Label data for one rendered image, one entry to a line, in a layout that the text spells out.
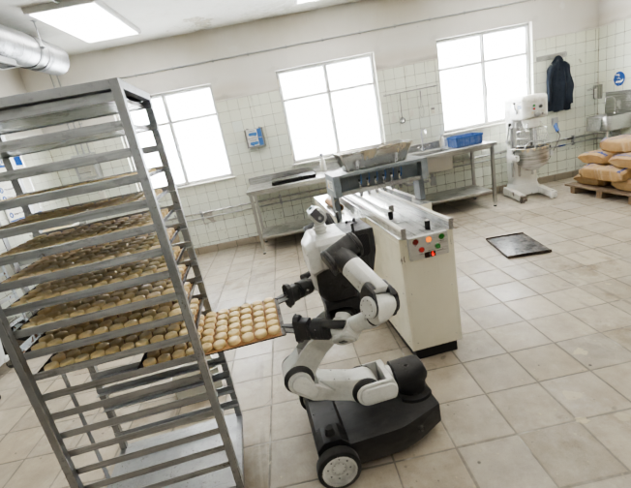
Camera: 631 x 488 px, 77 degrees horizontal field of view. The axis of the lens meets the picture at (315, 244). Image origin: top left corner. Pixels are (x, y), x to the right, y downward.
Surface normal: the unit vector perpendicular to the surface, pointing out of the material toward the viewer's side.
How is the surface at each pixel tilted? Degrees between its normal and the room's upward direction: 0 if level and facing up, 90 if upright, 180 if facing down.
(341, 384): 90
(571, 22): 90
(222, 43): 90
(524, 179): 90
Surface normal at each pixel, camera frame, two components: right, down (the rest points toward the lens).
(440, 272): 0.16, 0.26
